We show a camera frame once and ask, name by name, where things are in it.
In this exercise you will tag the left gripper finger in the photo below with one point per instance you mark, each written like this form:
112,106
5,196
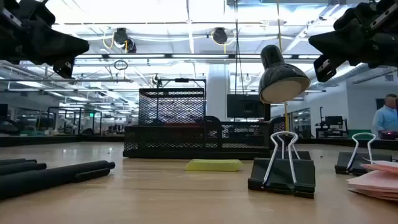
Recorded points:
49,51
49,34

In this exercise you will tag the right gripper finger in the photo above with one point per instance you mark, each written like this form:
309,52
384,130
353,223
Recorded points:
348,49
354,25

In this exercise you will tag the black ballpoint pen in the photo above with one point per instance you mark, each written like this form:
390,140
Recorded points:
46,179
15,161
21,168

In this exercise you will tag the pink sticky note pad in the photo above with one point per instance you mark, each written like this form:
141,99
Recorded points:
376,183

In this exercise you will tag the yellow sticky note pad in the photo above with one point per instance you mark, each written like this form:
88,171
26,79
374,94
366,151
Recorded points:
214,165

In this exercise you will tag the black mesh desk organizer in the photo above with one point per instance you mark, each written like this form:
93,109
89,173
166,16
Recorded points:
174,137

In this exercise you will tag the black background robot station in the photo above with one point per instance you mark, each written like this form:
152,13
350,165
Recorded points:
332,121

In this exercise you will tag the black desk lamp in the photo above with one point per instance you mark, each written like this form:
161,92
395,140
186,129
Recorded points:
280,77

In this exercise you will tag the person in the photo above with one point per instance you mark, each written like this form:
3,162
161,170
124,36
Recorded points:
385,119

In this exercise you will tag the green board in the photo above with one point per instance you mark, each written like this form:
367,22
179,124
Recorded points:
360,134

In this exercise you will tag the black background monitor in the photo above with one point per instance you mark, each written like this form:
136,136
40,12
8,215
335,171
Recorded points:
245,105

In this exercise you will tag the black aluminium rig frame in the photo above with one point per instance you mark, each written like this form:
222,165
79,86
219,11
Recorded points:
62,140

